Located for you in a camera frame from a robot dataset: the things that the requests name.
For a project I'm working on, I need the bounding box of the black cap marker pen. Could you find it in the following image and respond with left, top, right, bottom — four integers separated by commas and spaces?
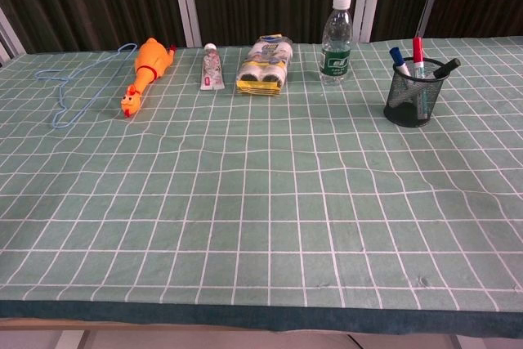
432, 58, 462, 79

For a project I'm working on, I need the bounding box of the black mesh pen holder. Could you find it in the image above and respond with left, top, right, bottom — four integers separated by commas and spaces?
382, 56, 449, 128

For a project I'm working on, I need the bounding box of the blue cap marker pen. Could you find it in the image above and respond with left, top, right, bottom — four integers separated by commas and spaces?
388, 47, 413, 78

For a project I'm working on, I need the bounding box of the red cap marker pen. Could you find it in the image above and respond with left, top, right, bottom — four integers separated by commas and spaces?
411, 37, 428, 120

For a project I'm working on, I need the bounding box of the green checked tablecloth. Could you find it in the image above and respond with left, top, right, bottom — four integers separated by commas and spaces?
0, 35, 523, 333

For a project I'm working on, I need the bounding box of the yellow wrapped snack pack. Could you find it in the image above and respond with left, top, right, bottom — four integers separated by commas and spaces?
235, 33, 295, 97

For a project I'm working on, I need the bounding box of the white toothpaste tube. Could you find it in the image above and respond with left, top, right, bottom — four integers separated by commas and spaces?
199, 43, 226, 92

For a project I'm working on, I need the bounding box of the clear plastic water bottle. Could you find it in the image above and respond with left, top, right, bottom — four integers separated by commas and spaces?
320, 0, 353, 87

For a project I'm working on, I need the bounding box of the orange rubber chicken toy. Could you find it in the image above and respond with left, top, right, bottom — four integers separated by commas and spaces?
119, 37, 178, 119

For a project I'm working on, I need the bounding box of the blue wire clothes hanger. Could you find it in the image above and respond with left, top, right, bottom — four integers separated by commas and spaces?
34, 43, 139, 128

